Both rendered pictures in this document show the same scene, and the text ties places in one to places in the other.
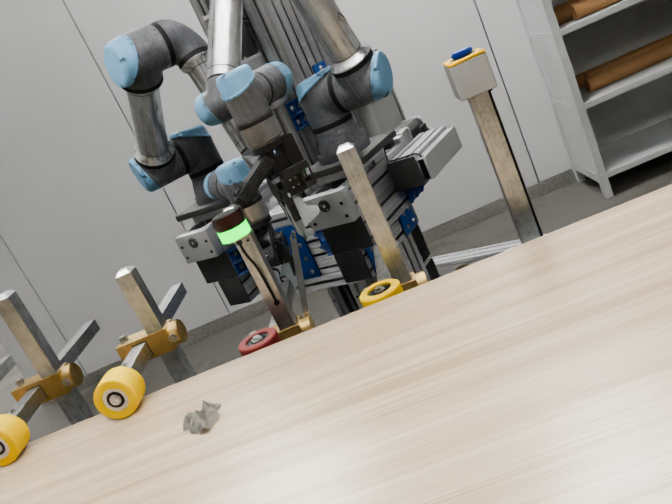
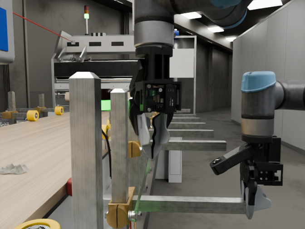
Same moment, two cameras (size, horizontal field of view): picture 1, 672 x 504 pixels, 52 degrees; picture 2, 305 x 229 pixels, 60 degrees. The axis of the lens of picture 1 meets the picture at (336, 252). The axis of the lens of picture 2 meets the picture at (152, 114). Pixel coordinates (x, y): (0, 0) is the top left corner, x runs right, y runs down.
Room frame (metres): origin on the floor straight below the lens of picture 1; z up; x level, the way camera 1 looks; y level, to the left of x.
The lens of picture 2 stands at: (1.35, -0.47, 1.14)
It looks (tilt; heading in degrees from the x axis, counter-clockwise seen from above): 5 degrees down; 85
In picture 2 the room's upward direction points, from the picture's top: straight up
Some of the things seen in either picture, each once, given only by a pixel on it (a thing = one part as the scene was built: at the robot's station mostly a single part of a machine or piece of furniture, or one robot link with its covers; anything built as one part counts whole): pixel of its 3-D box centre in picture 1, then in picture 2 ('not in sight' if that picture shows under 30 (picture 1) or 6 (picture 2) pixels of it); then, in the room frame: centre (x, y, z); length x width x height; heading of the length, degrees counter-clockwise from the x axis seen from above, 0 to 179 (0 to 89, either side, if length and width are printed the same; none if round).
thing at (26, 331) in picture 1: (63, 389); (141, 139); (1.39, 0.65, 0.92); 0.04 x 0.04 x 0.48; 82
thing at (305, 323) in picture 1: (283, 338); (120, 205); (1.32, 0.17, 0.84); 0.14 x 0.06 x 0.05; 82
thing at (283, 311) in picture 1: (282, 312); (120, 188); (1.32, 0.15, 0.90); 0.04 x 0.04 x 0.48; 82
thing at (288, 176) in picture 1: (283, 168); (155, 81); (1.39, 0.03, 1.15); 0.09 x 0.08 x 0.12; 102
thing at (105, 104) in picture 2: (234, 231); (99, 104); (1.27, 0.16, 1.10); 0.06 x 0.06 x 0.02
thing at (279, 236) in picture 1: (267, 240); (259, 159); (1.66, 0.14, 0.96); 0.09 x 0.08 x 0.12; 172
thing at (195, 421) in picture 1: (198, 414); (13, 166); (1.01, 0.31, 0.91); 0.09 x 0.07 x 0.02; 2
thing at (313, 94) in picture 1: (323, 96); not in sight; (1.90, -0.15, 1.20); 0.13 x 0.12 x 0.14; 56
